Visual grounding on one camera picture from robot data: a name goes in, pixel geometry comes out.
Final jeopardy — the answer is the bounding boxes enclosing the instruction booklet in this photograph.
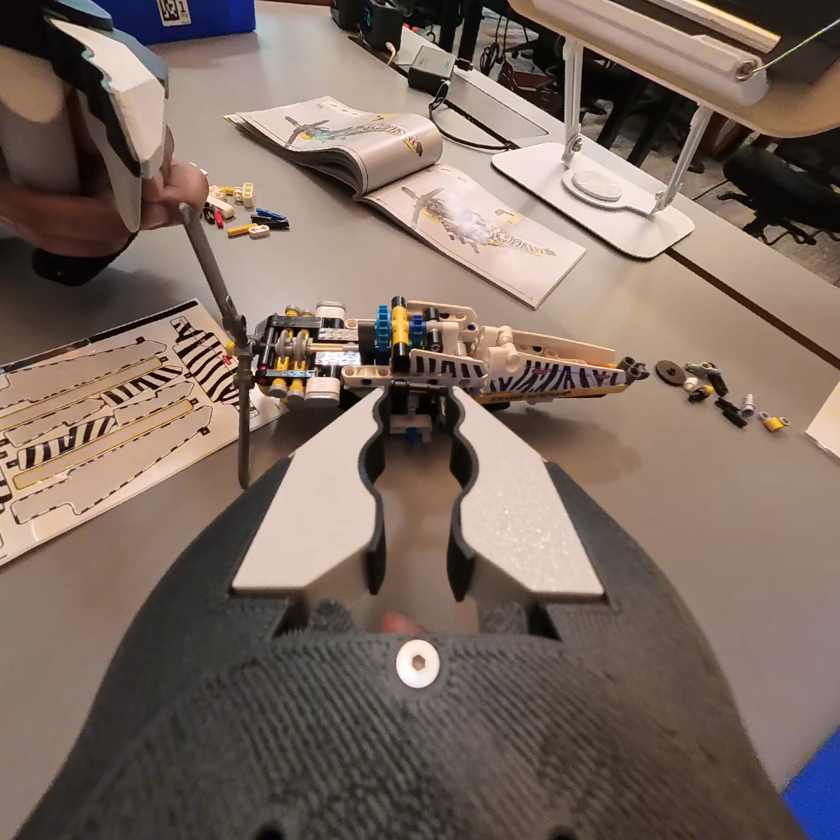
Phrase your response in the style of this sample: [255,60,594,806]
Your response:
[223,95,588,311]

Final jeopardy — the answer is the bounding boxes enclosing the zebra sticker sheet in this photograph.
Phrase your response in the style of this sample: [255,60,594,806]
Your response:
[0,298,291,569]

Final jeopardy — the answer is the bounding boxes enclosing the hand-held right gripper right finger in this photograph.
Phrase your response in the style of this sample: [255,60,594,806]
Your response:
[448,387,606,603]

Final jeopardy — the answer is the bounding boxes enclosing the black office chair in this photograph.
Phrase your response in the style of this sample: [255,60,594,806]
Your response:
[722,141,840,247]

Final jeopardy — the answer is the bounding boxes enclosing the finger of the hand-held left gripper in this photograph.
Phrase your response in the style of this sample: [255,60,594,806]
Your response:
[39,16,173,181]
[73,85,165,235]

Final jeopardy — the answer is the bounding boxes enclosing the white printed paper sheet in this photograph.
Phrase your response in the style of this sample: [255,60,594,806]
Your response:
[804,379,840,462]

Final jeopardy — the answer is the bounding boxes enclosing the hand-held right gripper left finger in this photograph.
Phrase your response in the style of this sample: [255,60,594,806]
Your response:
[230,387,389,603]

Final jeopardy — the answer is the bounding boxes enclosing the grey lego rotor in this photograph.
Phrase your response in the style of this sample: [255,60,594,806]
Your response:
[178,201,256,492]

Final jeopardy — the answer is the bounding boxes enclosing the scattered small lego pieces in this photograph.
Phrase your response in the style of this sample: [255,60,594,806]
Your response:
[199,180,291,241]
[654,357,790,435]

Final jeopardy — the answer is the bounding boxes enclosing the white laptop stand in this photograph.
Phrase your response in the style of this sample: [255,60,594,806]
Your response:
[491,0,770,260]

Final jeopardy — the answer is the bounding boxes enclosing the black electronic box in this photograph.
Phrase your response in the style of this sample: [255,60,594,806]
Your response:
[330,0,403,48]

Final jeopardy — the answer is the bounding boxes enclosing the grey power adapter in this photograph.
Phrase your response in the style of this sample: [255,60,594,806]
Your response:
[407,44,458,91]

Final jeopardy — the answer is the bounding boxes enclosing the person's left hand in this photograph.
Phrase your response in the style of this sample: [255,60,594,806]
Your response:
[0,159,212,257]

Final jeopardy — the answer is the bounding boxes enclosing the lego helicopter model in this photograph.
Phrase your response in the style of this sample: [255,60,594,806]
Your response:
[252,295,651,448]

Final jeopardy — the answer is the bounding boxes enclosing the black cable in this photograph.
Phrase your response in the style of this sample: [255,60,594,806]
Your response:
[428,77,549,153]

